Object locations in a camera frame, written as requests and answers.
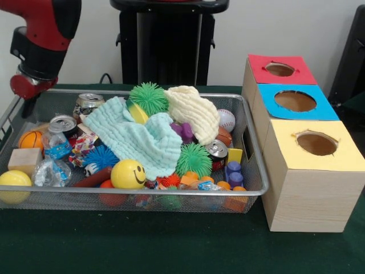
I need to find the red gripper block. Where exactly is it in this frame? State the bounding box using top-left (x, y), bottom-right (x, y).
top-left (10, 74), bottom-right (59, 119)

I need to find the silver can with pull tab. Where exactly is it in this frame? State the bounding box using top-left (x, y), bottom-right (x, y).
top-left (48, 115), bottom-right (78, 138)

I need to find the mint green cloth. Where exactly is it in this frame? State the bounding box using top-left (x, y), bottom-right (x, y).
top-left (83, 96), bottom-right (183, 181)

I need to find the cream waffle cloth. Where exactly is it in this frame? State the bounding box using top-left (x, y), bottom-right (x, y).
top-left (164, 85), bottom-right (220, 146)

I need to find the shallow clear mesh bin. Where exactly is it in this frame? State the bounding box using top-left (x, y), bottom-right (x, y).
top-left (0, 88), bottom-right (270, 213)

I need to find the wooden three-hole box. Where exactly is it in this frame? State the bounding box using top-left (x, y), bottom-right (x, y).
top-left (241, 54), bottom-right (365, 232)

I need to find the orange basketball toy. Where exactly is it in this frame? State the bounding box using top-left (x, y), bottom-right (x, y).
top-left (18, 130), bottom-right (44, 151)

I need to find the yellow tennis ball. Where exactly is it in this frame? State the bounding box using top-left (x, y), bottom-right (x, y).
top-left (0, 170), bottom-right (33, 204)

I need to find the blue spiky ball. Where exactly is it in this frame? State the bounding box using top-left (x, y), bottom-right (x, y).
top-left (83, 144), bottom-right (120, 177)

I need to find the green spiky ball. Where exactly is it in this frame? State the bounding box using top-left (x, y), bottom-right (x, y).
top-left (175, 142), bottom-right (213, 179)
top-left (128, 82), bottom-right (169, 116)

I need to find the smooth yellow ball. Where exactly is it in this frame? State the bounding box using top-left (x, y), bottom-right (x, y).
top-left (110, 159), bottom-right (147, 190)

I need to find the brown football toy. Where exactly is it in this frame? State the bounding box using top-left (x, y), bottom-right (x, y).
top-left (216, 127), bottom-right (233, 147)

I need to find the white baseball toy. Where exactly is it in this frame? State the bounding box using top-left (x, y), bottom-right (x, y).
top-left (217, 109), bottom-right (236, 132)

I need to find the dark green table cloth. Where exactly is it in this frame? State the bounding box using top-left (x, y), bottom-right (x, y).
top-left (0, 83), bottom-right (365, 274)

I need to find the black upright stand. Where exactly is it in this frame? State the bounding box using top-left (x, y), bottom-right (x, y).
top-left (327, 5), bottom-right (365, 100)

